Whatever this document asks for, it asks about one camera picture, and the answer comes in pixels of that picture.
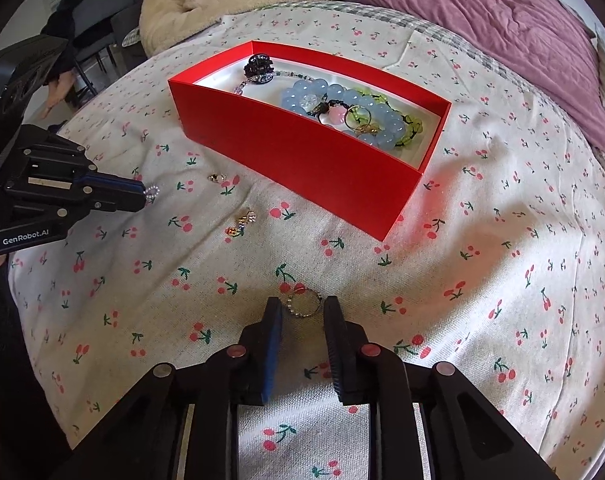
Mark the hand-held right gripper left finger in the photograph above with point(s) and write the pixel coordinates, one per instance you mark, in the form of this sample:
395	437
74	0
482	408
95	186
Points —
272	350

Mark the black hair claw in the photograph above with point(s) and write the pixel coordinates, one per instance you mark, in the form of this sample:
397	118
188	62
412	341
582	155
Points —
257	67

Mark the cherry print bedsheet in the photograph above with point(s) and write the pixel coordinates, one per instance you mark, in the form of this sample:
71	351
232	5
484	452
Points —
482	260

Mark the purple duvet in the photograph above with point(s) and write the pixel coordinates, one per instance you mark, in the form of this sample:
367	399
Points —
507	25

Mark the small rhinestone earring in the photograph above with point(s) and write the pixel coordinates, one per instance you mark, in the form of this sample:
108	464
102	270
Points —
250	217

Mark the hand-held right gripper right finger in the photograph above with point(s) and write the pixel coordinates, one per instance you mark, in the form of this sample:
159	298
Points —
335	350

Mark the small silver earring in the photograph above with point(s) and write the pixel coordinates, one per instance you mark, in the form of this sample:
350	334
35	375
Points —
216	178

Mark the red cardboard box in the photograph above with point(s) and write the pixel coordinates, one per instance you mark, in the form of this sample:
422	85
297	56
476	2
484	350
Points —
307	170

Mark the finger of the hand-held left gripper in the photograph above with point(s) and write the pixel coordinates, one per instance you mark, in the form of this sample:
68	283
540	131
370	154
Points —
115	184
117	202

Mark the pink bead charm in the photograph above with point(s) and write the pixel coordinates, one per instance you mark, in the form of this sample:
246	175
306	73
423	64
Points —
335	115

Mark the small red gold earring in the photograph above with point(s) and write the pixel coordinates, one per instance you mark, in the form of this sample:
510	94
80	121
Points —
234	231

